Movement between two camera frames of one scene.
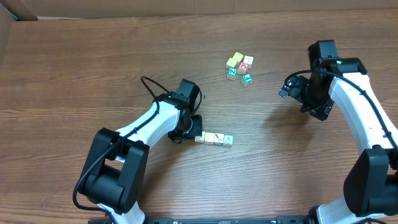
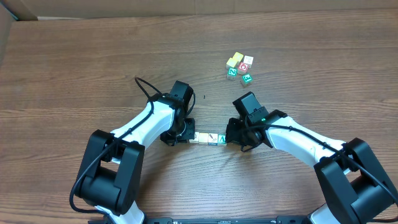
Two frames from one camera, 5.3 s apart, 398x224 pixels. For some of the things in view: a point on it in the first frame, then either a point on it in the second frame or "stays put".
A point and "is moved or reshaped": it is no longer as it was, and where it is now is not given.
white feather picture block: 218,139 is moved or reshaped
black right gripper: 319,109 → 232,132
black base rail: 206,220 stays put
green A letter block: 228,139 is moved or reshaped
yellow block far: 237,56 stays put
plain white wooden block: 248,60 stays put
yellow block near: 231,62 stays put
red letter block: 242,68 stays put
